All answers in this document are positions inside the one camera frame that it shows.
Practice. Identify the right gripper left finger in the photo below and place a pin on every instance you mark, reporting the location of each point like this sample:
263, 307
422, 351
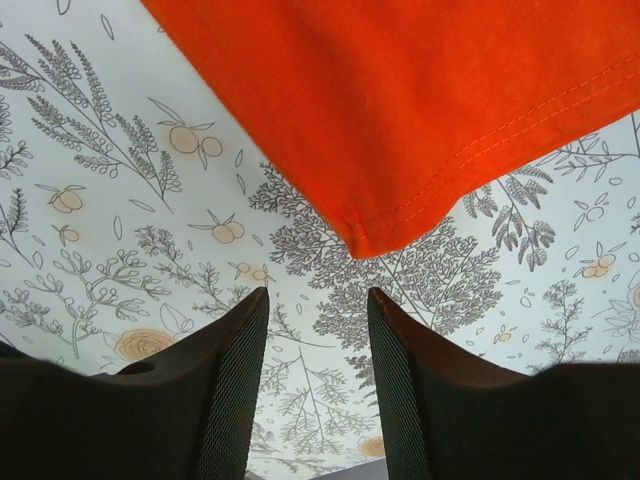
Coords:
185, 412

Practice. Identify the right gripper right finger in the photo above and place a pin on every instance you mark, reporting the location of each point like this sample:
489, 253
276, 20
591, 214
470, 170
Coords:
448, 414

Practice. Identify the orange t-shirt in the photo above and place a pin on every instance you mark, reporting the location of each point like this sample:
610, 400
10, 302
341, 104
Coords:
382, 114

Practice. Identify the floral table mat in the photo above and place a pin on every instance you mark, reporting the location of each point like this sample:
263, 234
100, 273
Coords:
135, 211

